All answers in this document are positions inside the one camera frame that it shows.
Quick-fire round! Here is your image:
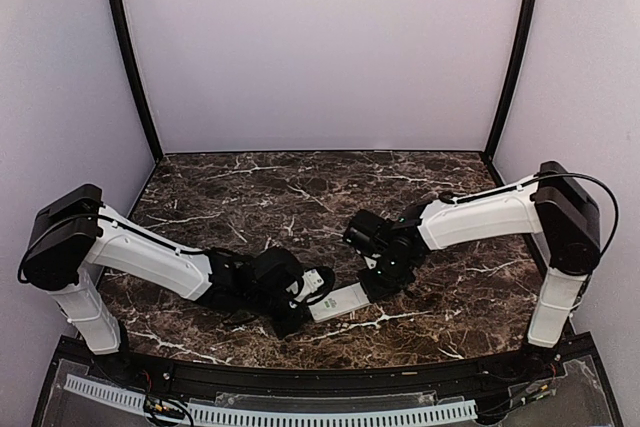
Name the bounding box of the white remote control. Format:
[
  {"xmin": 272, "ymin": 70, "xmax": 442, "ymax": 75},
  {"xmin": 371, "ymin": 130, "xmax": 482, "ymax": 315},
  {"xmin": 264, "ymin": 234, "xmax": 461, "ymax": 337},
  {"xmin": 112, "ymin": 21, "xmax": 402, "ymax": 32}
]
[{"xmin": 309, "ymin": 283, "xmax": 370, "ymax": 323}]

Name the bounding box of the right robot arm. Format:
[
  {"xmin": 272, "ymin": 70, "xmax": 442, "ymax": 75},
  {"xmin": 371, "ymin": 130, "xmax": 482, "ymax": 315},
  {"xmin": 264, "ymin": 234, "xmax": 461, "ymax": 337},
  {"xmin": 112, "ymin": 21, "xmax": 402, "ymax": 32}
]
[{"xmin": 343, "ymin": 161, "xmax": 611, "ymax": 381}]

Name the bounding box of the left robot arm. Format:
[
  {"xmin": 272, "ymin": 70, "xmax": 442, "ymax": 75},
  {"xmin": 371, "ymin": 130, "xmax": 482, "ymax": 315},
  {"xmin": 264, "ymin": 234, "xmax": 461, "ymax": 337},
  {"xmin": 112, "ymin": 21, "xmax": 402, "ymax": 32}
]
[{"xmin": 17, "ymin": 184, "xmax": 335, "ymax": 383}]

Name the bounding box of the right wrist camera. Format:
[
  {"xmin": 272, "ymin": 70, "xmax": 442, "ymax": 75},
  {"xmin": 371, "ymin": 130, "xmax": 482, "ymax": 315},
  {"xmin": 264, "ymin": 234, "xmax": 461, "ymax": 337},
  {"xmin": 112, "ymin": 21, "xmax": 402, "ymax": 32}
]
[{"xmin": 360, "ymin": 252, "xmax": 381, "ymax": 269}]

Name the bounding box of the black front rail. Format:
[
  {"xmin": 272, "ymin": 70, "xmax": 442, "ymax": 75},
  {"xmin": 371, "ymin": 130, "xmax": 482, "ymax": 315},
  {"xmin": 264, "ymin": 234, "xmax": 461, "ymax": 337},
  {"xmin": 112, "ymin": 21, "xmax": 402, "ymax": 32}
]
[{"xmin": 94, "ymin": 331, "xmax": 596, "ymax": 403}]

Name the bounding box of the white slotted cable duct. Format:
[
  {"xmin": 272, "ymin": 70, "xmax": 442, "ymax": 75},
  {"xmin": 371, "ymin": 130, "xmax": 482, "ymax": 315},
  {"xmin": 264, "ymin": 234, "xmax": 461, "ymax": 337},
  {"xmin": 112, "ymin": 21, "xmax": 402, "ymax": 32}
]
[{"xmin": 64, "ymin": 374, "xmax": 477, "ymax": 426}]

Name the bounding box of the right black frame post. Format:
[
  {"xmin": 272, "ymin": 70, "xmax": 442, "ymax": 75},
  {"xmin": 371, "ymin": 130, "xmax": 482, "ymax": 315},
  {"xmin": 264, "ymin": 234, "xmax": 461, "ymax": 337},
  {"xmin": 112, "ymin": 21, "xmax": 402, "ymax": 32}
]
[{"xmin": 483, "ymin": 0, "xmax": 536, "ymax": 162}]

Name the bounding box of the black frame post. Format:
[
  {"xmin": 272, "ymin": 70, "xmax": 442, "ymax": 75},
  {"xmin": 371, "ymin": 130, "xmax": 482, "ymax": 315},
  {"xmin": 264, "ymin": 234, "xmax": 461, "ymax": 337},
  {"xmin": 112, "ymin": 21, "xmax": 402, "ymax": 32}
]
[
  {"xmin": 483, "ymin": 0, "xmax": 536, "ymax": 162},
  {"xmin": 108, "ymin": 0, "xmax": 164, "ymax": 163}
]

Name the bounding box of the left black frame post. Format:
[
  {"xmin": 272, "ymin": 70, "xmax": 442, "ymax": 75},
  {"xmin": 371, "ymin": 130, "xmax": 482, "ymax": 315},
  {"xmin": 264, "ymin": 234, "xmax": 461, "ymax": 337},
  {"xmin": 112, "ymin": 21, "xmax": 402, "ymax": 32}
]
[{"xmin": 108, "ymin": 0, "xmax": 164, "ymax": 163}]

